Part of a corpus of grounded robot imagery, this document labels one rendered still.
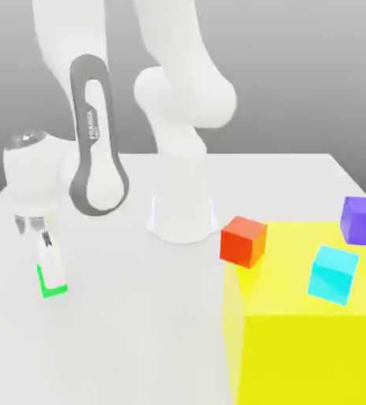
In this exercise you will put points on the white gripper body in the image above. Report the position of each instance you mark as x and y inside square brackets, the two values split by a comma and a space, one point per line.
[52, 265]

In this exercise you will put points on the small green cube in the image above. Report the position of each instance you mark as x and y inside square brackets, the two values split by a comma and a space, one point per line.
[45, 286]

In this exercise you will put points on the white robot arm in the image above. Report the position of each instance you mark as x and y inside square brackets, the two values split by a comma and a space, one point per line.
[182, 95]

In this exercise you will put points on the small red cube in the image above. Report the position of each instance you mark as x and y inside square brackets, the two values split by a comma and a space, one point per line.
[238, 245]

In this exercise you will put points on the small cyan cube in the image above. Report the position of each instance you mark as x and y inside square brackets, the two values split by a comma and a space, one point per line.
[329, 278]

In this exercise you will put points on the small purple cube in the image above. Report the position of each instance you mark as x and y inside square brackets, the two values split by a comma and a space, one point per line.
[364, 221]

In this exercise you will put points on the large yellow box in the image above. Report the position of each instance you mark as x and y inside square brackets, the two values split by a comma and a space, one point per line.
[312, 354]

